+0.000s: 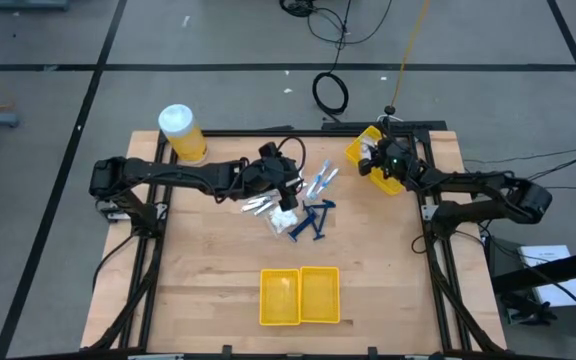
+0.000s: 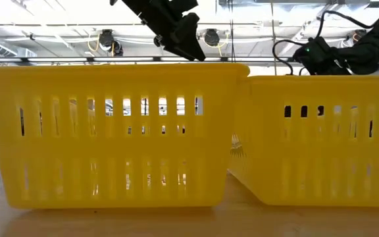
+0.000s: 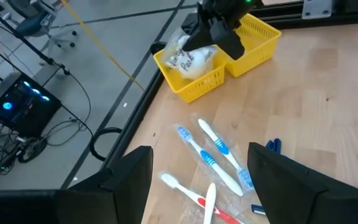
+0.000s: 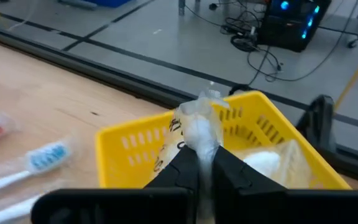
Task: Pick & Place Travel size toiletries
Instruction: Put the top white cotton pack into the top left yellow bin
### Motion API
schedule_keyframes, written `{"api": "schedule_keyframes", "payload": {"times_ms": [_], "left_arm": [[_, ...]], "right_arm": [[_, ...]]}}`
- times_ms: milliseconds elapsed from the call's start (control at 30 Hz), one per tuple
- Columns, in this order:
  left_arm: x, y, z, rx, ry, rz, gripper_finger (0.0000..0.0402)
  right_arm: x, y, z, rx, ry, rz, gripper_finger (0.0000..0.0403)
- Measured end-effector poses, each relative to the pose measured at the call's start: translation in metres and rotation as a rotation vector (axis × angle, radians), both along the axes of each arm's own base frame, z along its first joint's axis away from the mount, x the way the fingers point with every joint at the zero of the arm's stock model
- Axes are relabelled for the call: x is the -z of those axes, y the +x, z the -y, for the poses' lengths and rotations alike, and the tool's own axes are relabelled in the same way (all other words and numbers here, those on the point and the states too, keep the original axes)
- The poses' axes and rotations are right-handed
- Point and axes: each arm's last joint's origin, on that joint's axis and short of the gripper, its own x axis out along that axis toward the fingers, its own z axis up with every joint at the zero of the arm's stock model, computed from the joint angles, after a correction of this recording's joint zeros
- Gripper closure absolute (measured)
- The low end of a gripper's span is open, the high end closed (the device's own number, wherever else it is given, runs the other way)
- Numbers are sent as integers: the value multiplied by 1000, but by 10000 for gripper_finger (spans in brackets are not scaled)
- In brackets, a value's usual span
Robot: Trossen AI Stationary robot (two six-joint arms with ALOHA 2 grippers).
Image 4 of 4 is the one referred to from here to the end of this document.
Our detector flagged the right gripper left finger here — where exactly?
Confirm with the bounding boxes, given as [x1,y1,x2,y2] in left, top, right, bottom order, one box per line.
[144,145,201,224]

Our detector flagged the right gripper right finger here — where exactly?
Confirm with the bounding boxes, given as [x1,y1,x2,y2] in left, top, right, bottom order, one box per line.
[213,146,287,224]

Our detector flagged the blue toothbrush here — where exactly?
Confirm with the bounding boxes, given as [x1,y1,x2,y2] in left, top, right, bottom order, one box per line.
[0,136,74,200]

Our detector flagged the white toothbrush with green grip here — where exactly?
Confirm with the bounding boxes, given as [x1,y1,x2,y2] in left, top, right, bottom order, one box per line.
[0,193,45,224]

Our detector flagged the yellow slotted plastic basket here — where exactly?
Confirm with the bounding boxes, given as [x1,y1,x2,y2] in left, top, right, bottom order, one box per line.
[94,90,352,190]

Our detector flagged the black clamp stand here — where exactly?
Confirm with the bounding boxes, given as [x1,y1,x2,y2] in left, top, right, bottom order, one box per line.
[295,94,338,153]

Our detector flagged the black computer with blue lights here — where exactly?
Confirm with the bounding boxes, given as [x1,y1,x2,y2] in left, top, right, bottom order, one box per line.
[257,0,333,53]

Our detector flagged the blue bin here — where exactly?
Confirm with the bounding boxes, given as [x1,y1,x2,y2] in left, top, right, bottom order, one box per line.
[82,0,134,9]

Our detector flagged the black aluminium table frame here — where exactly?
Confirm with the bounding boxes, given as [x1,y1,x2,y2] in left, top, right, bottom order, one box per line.
[0,23,358,187]

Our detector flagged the tangled black cables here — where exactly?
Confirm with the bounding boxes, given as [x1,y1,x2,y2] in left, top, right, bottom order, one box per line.
[183,0,358,83]

